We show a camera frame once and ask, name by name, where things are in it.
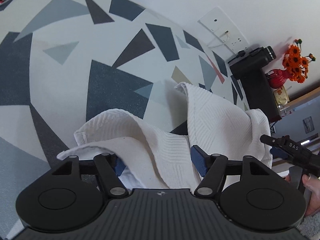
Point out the black plug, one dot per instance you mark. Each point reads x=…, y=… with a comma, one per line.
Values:
x=241, y=54

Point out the person's right hand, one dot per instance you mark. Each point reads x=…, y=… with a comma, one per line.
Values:
x=312, y=195

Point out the white textured garment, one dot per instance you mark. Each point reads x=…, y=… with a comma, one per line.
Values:
x=220, y=120

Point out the black insulated bottle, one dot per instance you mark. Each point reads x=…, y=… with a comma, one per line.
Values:
x=252, y=61

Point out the geometric patterned mat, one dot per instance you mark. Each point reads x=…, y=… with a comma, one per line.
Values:
x=100, y=55

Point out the small photo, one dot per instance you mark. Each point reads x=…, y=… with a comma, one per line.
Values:
x=308, y=125

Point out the wooden shelf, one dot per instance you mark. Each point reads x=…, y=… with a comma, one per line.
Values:
x=305, y=97

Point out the orange artificial flowers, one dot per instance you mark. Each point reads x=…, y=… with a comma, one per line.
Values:
x=296, y=62

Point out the glass jar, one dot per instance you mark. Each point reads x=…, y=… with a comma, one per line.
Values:
x=281, y=96

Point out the red vase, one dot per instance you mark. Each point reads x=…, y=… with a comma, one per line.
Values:
x=280, y=78

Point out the person's right forearm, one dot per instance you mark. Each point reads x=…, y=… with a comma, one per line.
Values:
x=312, y=226

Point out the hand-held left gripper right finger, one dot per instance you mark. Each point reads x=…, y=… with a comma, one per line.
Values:
x=198, y=161

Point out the black cabinet box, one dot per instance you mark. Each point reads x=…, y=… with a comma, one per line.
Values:
x=262, y=95

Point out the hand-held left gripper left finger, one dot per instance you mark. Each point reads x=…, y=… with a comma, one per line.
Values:
x=120, y=167

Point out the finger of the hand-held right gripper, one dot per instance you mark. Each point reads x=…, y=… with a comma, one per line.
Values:
x=276, y=152
x=271, y=140

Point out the white wall socket panel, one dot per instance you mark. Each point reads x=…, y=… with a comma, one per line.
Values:
x=225, y=22

